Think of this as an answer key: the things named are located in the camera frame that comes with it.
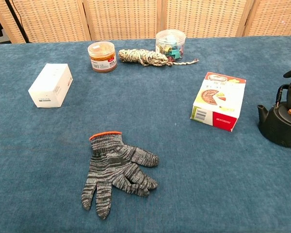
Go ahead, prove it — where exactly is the black cast iron teapot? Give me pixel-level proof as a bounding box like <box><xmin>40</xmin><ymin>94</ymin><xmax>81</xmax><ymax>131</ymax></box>
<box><xmin>257</xmin><ymin>84</ymin><xmax>291</xmax><ymax>148</ymax></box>

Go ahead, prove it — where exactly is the red white food box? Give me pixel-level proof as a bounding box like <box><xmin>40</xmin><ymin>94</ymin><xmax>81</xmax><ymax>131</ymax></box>
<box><xmin>190</xmin><ymin>71</ymin><xmax>247</xmax><ymax>133</ymax></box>

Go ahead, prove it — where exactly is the binder clip jar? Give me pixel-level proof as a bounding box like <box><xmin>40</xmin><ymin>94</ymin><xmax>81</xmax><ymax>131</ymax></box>
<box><xmin>155</xmin><ymin>29</ymin><xmax>187</xmax><ymax>62</ymax></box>

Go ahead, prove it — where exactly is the blue table cloth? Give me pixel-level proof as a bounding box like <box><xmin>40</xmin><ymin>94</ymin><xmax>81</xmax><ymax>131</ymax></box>
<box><xmin>0</xmin><ymin>35</ymin><xmax>291</xmax><ymax>233</ymax></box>

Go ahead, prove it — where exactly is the woven folding screen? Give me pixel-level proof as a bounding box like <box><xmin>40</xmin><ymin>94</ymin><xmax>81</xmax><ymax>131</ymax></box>
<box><xmin>0</xmin><ymin>0</ymin><xmax>291</xmax><ymax>44</ymax></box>

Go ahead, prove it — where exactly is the rubber band jar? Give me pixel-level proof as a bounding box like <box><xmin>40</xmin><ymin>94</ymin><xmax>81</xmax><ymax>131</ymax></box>
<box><xmin>87</xmin><ymin>41</ymin><xmax>118</xmax><ymax>73</ymax></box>

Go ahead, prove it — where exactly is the grey striped work glove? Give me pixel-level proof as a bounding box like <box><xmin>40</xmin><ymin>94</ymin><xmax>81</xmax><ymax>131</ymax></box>
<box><xmin>81</xmin><ymin>131</ymin><xmax>160</xmax><ymax>220</ymax></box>

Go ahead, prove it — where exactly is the white cardboard box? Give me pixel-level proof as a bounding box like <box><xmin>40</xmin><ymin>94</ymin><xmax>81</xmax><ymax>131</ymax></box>
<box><xmin>28</xmin><ymin>63</ymin><xmax>74</xmax><ymax>108</ymax></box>

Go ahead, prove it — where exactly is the black tripod stand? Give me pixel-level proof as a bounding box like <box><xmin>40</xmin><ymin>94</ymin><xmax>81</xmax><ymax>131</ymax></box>
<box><xmin>4</xmin><ymin>0</ymin><xmax>30</xmax><ymax>43</ymax></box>

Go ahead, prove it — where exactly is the coiled braided rope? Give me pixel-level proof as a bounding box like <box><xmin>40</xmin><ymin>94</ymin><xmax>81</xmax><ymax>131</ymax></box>
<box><xmin>118</xmin><ymin>48</ymin><xmax>200</xmax><ymax>67</ymax></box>

